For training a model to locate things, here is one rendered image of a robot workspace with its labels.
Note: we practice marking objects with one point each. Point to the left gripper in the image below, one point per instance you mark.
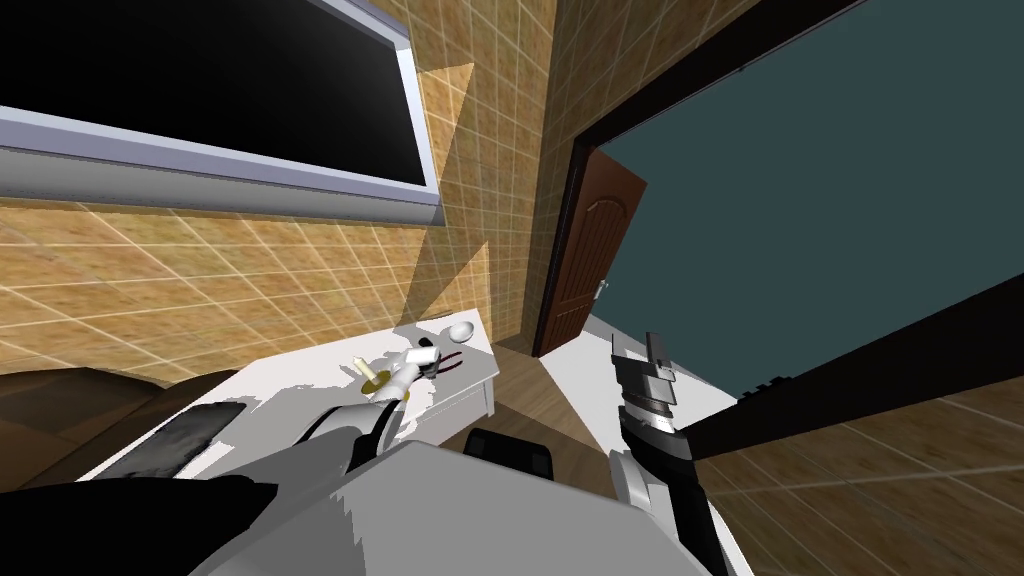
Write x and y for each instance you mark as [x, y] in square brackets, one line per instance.
[422, 357]

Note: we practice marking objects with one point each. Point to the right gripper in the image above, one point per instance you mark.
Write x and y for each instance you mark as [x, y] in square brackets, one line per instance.
[650, 398]

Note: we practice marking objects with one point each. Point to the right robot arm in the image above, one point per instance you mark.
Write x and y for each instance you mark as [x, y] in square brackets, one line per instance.
[690, 496]

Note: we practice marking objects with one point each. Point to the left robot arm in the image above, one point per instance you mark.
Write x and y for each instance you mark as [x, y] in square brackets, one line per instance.
[330, 428]

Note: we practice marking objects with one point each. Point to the white egg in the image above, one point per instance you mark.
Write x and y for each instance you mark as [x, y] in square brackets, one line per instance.
[461, 330]

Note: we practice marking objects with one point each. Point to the yellow plate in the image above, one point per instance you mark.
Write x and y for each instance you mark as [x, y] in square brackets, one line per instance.
[373, 387]

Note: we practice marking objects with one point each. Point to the cream candle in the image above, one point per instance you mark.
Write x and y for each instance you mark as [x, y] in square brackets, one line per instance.
[365, 370]

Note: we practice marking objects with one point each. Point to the white table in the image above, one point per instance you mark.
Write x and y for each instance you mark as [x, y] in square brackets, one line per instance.
[308, 376]

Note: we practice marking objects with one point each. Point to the brown wooden door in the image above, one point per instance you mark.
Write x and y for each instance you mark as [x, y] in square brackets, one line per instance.
[592, 240]

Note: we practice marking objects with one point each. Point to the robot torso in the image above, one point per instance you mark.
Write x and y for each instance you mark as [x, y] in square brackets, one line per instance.
[480, 524]

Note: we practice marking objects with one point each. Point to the dark grey flat slab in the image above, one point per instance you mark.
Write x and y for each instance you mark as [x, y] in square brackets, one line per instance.
[188, 436]

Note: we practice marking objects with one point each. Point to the brown sofa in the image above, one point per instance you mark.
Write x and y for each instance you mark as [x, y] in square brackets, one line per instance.
[72, 408]

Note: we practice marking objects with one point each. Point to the window with pale frame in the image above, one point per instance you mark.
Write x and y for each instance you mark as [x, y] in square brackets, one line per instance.
[208, 88]

